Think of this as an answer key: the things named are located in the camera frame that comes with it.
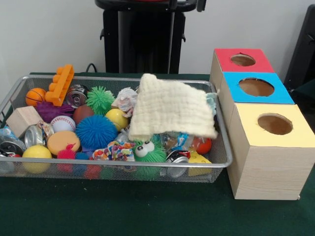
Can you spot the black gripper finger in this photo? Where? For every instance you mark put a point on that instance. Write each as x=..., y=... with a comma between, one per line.
x=173, y=4
x=201, y=5

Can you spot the cream muslin cloth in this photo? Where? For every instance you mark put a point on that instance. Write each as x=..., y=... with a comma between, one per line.
x=172, y=105

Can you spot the orange plastic toy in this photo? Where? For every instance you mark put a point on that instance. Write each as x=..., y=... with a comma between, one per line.
x=61, y=83

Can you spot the wooden box with three holes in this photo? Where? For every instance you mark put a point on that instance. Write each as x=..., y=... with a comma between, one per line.
x=270, y=172

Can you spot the light blue muslin cloth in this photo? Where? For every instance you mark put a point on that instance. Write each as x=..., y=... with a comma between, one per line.
x=211, y=100

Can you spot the black stand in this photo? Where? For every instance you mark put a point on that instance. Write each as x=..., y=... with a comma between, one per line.
x=304, y=44

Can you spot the green spiky ball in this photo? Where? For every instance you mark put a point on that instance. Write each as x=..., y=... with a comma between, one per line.
x=99, y=100

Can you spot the dark green side tablecloth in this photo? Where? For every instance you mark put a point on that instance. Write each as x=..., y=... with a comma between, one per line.
x=306, y=89

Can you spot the blue spiky ball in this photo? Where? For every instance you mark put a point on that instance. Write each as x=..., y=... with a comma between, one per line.
x=96, y=131

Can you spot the green spiky toy with eyes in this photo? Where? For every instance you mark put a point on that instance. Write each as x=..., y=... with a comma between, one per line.
x=157, y=153

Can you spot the yellow cheese wedge toy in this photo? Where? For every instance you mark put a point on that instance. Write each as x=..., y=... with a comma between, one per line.
x=198, y=159

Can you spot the white baseball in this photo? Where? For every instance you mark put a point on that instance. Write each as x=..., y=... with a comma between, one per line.
x=63, y=124

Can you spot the purple spiky ball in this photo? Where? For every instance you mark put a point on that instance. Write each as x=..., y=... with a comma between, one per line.
x=49, y=110

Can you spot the small orange basketball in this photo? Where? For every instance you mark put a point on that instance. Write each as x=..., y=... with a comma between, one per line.
x=35, y=97

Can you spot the yellow ball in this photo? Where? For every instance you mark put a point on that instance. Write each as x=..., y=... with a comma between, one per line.
x=37, y=152

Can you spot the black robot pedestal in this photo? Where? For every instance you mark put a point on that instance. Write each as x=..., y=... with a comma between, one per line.
x=147, y=37

